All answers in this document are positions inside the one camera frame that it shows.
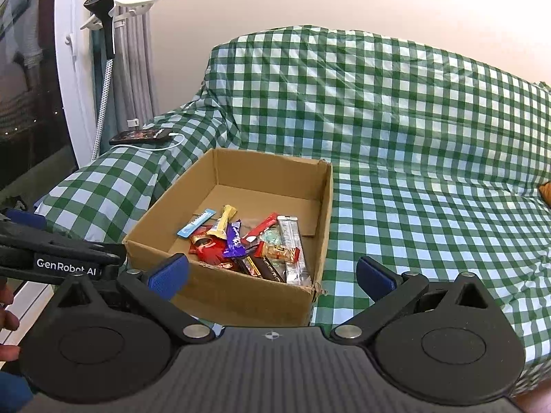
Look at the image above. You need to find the purple snack packet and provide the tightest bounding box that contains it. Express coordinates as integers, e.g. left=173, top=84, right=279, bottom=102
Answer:
left=224, top=220, right=247, bottom=259

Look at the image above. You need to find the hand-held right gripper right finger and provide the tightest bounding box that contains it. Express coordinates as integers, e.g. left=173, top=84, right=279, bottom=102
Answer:
left=329, top=256, right=500, bottom=346

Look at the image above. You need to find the white charging cable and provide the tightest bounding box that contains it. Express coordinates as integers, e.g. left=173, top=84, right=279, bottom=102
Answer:
left=110, top=133, right=187, bottom=153

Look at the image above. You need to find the large red snack packet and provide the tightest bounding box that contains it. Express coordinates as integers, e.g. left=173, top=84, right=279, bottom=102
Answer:
left=188, top=225, right=235, bottom=269

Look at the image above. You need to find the person's left hand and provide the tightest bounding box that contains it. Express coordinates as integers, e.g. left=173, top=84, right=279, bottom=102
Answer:
left=0, top=284, right=21, bottom=363

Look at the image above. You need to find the green checked blanket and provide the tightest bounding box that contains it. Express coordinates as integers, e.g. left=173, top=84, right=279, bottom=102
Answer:
left=34, top=25, right=551, bottom=396

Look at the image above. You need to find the white framed glass door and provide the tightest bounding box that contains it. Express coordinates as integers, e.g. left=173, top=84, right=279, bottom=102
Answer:
left=0, top=0, right=106, bottom=199

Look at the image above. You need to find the garment steamer with braided hose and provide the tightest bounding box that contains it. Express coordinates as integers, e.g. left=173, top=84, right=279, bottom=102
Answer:
left=84, top=0, right=117, bottom=158

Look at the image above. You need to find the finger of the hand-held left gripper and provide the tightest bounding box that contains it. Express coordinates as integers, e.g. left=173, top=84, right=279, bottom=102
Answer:
left=0, top=209, right=128, bottom=264

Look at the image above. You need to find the black smartphone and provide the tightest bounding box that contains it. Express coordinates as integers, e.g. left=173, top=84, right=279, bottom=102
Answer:
left=109, top=128, right=173, bottom=146

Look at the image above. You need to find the black snack packet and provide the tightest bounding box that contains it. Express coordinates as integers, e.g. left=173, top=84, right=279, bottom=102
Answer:
left=254, top=255, right=287, bottom=282

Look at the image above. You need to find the silver snack packet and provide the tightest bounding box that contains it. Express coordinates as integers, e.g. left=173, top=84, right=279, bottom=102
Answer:
left=277, top=215, right=311, bottom=285

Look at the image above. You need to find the grey curtain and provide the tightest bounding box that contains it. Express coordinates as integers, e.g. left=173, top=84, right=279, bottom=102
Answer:
left=114, top=0, right=161, bottom=125

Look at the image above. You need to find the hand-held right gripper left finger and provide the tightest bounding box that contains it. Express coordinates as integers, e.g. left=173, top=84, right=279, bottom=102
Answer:
left=45, top=253, right=216, bottom=346

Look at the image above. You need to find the slim blue snack packet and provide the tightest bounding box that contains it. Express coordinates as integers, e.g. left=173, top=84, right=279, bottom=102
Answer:
left=177, top=208, right=216, bottom=238

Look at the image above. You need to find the slim red snack stick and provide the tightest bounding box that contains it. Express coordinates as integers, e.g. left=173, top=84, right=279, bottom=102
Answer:
left=240, top=212, right=279, bottom=244

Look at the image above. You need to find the yellow snack bar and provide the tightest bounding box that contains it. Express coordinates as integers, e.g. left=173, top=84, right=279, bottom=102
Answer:
left=209, top=204, right=237, bottom=239

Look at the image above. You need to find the white plastic hanger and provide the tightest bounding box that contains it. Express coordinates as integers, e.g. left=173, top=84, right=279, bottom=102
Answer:
left=81, top=0, right=165, bottom=31

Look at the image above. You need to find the brown cardboard box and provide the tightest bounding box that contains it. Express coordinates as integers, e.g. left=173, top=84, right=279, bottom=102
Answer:
left=123, top=147, right=334, bottom=328

